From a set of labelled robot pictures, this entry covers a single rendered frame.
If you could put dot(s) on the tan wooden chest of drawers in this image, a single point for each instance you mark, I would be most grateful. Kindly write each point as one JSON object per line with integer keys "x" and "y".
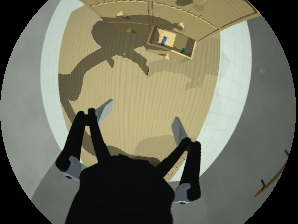
{"x": 247, "y": 17}

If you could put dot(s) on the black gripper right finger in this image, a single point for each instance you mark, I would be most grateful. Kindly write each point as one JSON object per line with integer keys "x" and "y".
{"x": 189, "y": 187}

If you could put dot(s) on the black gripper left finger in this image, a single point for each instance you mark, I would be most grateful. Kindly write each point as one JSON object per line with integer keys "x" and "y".
{"x": 68, "y": 162}

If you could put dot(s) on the tan wooden drawer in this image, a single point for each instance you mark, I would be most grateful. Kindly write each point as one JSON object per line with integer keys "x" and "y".
{"x": 172, "y": 17}
{"x": 124, "y": 10}
{"x": 219, "y": 12}
{"x": 92, "y": 1}
{"x": 175, "y": 42}
{"x": 131, "y": 28}

